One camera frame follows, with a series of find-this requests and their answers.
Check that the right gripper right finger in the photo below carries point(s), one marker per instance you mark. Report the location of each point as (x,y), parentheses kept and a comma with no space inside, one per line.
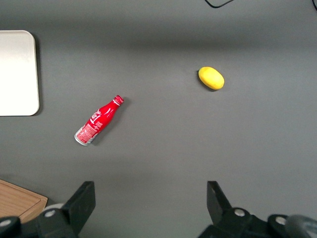
(220,205)

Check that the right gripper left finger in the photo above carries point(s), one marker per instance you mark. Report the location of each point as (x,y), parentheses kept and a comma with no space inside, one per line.
(79,205)

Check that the beige rectangular tray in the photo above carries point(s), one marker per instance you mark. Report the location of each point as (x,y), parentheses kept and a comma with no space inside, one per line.
(17,74)

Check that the wooden drawer cabinet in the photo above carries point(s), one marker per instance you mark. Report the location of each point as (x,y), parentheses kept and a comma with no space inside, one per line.
(17,200)

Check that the red cola bottle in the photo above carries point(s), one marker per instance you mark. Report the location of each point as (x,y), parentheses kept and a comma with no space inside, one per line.
(96,121)

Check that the yellow lemon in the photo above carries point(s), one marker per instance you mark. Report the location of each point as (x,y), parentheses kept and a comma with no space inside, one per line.
(211,78)

